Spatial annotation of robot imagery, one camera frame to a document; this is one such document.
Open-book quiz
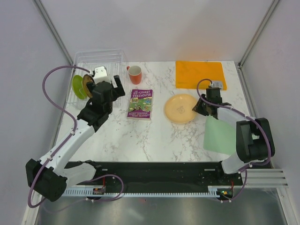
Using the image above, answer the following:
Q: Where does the light green mat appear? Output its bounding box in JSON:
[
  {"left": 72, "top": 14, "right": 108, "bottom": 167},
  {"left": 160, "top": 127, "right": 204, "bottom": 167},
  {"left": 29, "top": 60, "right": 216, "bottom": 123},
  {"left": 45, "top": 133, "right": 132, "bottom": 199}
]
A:
[{"left": 203, "top": 116, "right": 236, "bottom": 155}]

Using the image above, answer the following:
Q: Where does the green plate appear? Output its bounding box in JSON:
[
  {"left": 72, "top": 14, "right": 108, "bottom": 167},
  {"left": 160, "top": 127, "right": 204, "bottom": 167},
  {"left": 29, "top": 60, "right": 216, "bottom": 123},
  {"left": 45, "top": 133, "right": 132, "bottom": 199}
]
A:
[{"left": 72, "top": 75, "right": 87, "bottom": 100}]

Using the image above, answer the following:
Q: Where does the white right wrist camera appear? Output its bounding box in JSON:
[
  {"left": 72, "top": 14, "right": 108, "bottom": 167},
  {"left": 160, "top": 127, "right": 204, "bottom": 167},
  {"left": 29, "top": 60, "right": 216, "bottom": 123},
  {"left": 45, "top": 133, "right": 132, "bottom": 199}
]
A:
[{"left": 210, "top": 81, "right": 223, "bottom": 90}]

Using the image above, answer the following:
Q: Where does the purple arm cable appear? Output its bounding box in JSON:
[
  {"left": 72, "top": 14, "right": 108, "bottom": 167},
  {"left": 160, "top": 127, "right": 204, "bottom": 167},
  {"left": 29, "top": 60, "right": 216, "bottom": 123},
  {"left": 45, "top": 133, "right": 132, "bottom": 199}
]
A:
[
  {"left": 196, "top": 78, "right": 275, "bottom": 203},
  {"left": 27, "top": 65, "right": 124, "bottom": 209}
]

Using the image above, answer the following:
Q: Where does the yellow patterned dark-rimmed plate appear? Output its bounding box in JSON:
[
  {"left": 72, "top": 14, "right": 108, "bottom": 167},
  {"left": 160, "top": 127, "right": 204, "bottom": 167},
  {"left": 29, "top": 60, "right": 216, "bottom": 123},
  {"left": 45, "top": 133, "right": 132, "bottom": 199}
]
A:
[{"left": 82, "top": 74, "right": 95, "bottom": 98}]

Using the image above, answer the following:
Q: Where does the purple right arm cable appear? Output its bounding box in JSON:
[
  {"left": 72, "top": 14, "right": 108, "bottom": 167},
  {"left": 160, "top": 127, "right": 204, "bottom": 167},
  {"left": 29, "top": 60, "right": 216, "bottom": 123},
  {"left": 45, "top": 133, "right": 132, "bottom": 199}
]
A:
[{"left": 196, "top": 78, "right": 275, "bottom": 203}]

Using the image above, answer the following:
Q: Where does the purple treehouse book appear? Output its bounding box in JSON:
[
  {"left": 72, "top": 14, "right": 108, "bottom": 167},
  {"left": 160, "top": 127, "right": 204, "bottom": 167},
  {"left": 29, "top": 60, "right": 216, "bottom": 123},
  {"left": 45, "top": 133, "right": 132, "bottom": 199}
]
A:
[{"left": 127, "top": 89, "right": 153, "bottom": 120}]

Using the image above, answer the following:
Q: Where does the white slotted cable duct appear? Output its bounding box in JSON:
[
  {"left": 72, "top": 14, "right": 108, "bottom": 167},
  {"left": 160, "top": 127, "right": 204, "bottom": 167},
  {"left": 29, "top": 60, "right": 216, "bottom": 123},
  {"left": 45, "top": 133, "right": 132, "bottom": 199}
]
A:
[{"left": 62, "top": 185, "right": 233, "bottom": 198}]

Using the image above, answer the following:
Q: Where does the orange mug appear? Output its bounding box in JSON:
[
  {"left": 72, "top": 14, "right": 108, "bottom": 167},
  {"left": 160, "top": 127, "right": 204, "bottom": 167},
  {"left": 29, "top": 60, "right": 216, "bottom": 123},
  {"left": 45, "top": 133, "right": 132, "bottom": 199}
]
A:
[{"left": 127, "top": 66, "right": 142, "bottom": 85}]

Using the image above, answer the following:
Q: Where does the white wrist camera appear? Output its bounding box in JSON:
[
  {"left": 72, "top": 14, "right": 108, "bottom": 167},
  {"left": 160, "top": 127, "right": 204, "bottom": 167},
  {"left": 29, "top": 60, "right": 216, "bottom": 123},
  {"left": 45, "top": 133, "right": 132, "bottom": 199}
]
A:
[
  {"left": 90, "top": 66, "right": 111, "bottom": 84},
  {"left": 210, "top": 81, "right": 223, "bottom": 90}
]

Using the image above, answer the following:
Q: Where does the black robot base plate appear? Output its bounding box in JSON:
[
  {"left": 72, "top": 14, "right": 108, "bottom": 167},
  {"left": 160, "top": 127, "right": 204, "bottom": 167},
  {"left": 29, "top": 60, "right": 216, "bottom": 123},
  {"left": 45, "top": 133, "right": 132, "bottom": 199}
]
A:
[{"left": 63, "top": 160, "right": 250, "bottom": 194}]

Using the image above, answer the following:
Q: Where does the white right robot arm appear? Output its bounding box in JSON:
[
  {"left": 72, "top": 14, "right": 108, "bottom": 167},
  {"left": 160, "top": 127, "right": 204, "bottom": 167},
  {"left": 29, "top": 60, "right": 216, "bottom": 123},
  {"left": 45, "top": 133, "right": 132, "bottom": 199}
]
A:
[{"left": 193, "top": 87, "right": 275, "bottom": 185}]

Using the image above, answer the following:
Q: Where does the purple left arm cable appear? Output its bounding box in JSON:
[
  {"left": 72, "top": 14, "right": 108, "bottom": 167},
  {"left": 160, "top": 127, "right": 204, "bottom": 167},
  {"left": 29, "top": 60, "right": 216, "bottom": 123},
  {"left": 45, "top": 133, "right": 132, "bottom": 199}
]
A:
[{"left": 27, "top": 65, "right": 124, "bottom": 209}]

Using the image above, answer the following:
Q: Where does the cream plate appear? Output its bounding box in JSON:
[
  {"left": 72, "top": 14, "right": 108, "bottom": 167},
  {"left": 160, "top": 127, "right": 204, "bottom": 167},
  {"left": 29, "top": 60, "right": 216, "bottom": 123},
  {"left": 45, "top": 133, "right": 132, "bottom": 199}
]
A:
[{"left": 164, "top": 94, "right": 197, "bottom": 124}]

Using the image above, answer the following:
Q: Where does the white wire dish rack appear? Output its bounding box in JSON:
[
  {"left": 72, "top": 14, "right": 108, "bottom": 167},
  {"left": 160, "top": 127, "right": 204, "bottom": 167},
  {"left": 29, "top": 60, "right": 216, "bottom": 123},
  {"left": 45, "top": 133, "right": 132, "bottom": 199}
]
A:
[{"left": 66, "top": 49, "right": 129, "bottom": 110}]

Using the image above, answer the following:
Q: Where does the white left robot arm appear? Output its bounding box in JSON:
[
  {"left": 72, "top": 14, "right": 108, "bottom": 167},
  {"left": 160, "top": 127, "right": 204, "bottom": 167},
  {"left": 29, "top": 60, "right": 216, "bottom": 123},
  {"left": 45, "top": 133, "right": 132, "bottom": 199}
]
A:
[{"left": 25, "top": 75, "right": 125, "bottom": 202}]

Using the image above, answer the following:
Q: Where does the orange folder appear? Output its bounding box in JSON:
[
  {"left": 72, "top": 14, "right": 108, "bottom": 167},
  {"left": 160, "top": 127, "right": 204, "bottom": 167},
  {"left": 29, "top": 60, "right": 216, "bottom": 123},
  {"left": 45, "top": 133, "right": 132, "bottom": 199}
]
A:
[{"left": 175, "top": 61, "right": 227, "bottom": 90}]

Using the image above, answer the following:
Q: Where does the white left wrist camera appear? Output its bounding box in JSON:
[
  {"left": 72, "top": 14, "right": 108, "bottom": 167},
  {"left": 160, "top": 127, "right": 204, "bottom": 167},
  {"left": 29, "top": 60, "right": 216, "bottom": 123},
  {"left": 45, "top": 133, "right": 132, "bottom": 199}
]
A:
[{"left": 90, "top": 66, "right": 111, "bottom": 84}]

